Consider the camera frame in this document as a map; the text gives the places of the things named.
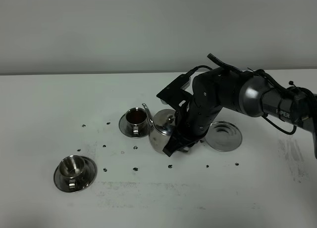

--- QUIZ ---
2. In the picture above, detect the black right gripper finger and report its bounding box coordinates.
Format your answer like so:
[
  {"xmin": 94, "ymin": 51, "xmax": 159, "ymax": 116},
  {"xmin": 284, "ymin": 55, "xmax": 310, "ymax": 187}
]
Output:
[{"xmin": 163, "ymin": 129, "xmax": 196, "ymax": 157}]

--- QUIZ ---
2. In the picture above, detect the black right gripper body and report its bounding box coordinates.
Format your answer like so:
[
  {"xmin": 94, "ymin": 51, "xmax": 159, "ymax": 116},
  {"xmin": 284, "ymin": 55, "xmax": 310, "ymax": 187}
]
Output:
[{"xmin": 176, "ymin": 99, "xmax": 220, "ymax": 142}]

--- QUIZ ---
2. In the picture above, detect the stainless steel teapot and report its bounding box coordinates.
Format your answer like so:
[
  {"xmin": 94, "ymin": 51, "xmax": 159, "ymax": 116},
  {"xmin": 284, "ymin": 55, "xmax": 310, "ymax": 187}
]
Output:
[{"xmin": 142, "ymin": 103, "xmax": 176, "ymax": 154}]

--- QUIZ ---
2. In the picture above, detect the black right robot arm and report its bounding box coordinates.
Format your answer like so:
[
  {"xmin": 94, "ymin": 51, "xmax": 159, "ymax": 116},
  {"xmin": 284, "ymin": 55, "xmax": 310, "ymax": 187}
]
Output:
[{"xmin": 158, "ymin": 54, "xmax": 317, "ymax": 156}]

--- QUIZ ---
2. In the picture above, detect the teapot steel saucer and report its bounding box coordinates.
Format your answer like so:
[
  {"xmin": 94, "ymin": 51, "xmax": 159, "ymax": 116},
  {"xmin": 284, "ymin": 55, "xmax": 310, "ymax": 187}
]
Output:
[{"xmin": 205, "ymin": 121, "xmax": 243, "ymax": 152}]

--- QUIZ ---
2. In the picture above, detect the far steel teacup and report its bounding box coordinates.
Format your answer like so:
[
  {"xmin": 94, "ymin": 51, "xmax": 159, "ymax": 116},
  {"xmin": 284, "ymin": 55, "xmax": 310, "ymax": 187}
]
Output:
[{"xmin": 125, "ymin": 107, "xmax": 147, "ymax": 137}]

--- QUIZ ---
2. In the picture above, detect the steel teacup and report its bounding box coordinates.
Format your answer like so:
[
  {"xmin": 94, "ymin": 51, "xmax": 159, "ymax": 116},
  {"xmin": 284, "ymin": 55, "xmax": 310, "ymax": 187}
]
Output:
[
  {"xmin": 125, "ymin": 107, "xmax": 147, "ymax": 137},
  {"xmin": 58, "ymin": 155, "xmax": 86, "ymax": 189}
]

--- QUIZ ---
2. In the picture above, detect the far steel saucer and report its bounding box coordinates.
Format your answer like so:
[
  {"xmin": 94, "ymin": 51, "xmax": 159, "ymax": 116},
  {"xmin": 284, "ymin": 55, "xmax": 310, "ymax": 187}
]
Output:
[{"xmin": 118, "ymin": 114, "xmax": 150, "ymax": 138}]

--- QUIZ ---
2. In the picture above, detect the near steel saucer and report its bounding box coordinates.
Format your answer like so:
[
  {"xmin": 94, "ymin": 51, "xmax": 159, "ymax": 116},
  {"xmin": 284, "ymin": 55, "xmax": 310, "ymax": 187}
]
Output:
[{"xmin": 53, "ymin": 156, "xmax": 97, "ymax": 193}]

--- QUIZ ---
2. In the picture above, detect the near steel teacup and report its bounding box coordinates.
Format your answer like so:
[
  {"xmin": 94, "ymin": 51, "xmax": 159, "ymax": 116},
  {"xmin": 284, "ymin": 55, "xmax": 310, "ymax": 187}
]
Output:
[{"xmin": 58, "ymin": 155, "xmax": 86, "ymax": 189}]

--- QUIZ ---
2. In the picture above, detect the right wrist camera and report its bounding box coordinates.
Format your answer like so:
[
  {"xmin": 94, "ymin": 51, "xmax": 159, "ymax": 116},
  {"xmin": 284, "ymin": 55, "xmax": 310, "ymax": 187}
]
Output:
[{"xmin": 157, "ymin": 74, "xmax": 192, "ymax": 111}]

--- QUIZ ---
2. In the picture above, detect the black right camera cable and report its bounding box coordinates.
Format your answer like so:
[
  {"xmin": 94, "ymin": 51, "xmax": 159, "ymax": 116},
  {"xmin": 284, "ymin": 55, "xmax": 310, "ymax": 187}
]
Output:
[{"xmin": 187, "ymin": 65, "xmax": 213, "ymax": 78}]

